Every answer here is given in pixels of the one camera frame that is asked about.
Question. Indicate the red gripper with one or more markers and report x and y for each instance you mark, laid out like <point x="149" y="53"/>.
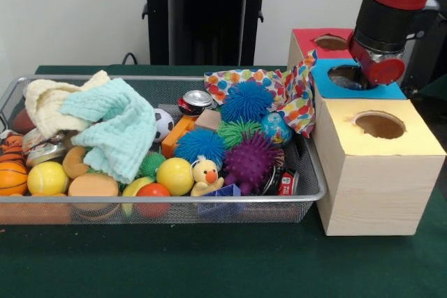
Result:
<point x="384" y="71"/>

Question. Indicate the clear bottle with blue label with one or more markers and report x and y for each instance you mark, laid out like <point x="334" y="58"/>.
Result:
<point x="347" y="82"/>

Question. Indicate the large polka dot cloth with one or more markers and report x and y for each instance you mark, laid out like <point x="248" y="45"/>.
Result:
<point x="297" y="109"/>

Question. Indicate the large blue fuzzy spiky ball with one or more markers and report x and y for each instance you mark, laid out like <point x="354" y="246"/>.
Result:
<point x="246" y="100"/>

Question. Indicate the mint green muslin cloth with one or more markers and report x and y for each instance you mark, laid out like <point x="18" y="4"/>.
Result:
<point x="118" y="127"/>

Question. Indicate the cream yellow cloth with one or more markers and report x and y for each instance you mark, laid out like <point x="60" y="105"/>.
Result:
<point x="45" y="102"/>

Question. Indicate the wooden box with three holes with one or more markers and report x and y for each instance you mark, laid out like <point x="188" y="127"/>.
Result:
<point x="377" y="193"/>

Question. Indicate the shallow clear mesh bin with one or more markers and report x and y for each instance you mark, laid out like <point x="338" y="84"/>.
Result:
<point x="272" y="212"/>

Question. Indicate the black chair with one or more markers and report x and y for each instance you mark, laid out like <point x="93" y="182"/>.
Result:
<point x="433" y="60"/>

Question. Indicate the dark green side table cloth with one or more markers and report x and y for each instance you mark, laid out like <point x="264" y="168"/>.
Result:
<point x="436" y="90"/>

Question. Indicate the green spiky ball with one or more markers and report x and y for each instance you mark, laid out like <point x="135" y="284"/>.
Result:
<point x="237" y="132"/>

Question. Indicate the purple spiky toy with eyes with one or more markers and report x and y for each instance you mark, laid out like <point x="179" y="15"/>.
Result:
<point x="252" y="164"/>

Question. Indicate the yellow plush duck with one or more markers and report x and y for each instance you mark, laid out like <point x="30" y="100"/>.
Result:
<point x="206" y="178"/>

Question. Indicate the black white soccer ball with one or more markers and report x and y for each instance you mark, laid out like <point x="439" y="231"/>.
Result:
<point x="163" y="125"/>

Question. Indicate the yellow ball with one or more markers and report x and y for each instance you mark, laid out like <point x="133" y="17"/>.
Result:
<point x="47" y="177"/>

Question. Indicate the orange toy basketball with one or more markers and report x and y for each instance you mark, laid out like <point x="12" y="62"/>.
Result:
<point x="12" y="177"/>

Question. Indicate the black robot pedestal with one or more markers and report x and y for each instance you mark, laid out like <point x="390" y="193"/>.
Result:
<point x="206" y="15"/>

